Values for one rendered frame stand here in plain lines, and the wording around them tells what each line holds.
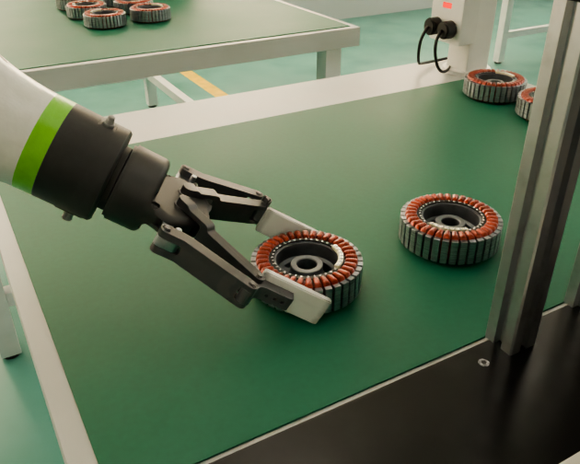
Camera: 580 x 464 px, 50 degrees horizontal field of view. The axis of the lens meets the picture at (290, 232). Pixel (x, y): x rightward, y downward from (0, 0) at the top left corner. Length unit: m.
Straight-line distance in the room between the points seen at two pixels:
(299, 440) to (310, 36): 1.34
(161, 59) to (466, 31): 0.68
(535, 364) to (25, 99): 0.47
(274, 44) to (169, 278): 1.06
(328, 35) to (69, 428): 1.37
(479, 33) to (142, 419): 1.07
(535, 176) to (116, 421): 0.37
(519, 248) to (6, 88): 0.43
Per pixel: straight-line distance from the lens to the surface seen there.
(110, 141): 0.56
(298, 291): 0.57
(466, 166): 0.93
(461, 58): 1.38
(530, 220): 0.49
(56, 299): 0.66
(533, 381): 0.54
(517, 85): 1.22
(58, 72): 1.47
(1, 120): 0.56
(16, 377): 1.77
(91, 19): 1.79
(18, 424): 1.64
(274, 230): 0.67
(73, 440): 0.52
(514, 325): 0.54
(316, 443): 0.46
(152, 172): 0.57
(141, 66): 1.52
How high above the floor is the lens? 1.12
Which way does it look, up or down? 30 degrees down
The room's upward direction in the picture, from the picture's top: straight up
